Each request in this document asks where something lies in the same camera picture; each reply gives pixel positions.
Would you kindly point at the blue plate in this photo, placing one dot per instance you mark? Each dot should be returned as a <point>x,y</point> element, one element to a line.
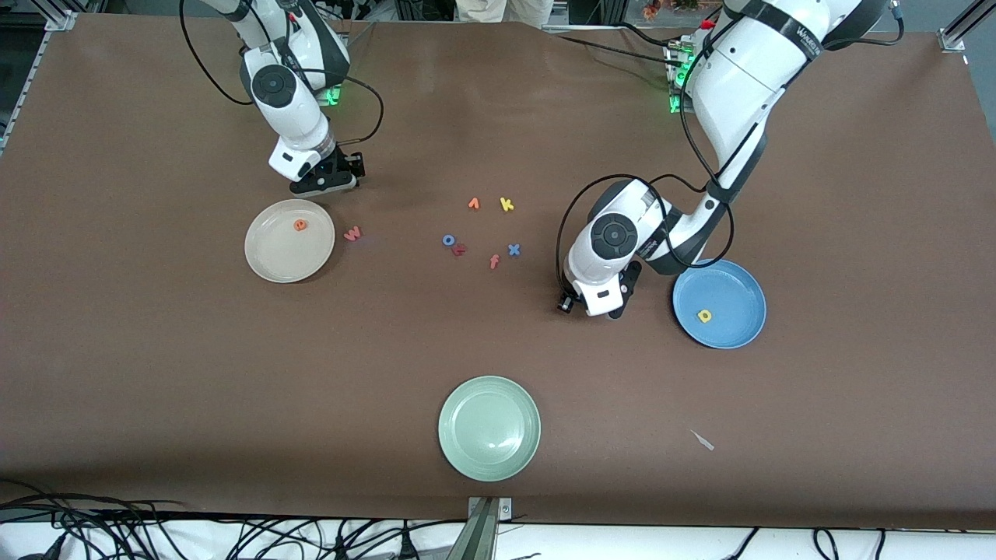
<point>727,292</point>

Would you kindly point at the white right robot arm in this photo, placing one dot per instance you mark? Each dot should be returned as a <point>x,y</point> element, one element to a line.
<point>288,93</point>

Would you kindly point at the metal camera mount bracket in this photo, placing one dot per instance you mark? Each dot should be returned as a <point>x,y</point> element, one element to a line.
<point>482,529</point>

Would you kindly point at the person in beige trousers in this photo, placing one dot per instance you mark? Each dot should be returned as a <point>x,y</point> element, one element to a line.
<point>506,9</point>

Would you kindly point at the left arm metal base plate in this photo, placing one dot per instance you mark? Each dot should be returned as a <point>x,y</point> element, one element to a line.
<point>675,78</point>

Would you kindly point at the orange flower decoration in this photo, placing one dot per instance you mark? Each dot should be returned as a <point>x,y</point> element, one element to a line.
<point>661,8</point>

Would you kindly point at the small white tape scrap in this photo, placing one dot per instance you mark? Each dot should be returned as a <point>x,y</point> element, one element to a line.
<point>704,442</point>

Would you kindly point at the aluminium frame profile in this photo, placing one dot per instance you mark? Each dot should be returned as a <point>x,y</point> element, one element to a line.
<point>953,35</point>
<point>61,21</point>

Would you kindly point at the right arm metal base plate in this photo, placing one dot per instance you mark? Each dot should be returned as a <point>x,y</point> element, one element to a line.
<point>333,97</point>

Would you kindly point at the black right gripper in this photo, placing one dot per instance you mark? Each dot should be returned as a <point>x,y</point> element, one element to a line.
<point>346,164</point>

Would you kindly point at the red foam letter w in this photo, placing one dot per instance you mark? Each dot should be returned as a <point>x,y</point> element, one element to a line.
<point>352,233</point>

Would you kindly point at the beige brown plate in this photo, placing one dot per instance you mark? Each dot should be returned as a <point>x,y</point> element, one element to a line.
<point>280,249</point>

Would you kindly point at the pale green plate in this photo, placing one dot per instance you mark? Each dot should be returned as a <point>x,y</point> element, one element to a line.
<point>489,428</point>

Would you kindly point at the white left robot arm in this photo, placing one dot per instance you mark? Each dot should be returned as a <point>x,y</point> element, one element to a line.
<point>739,85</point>

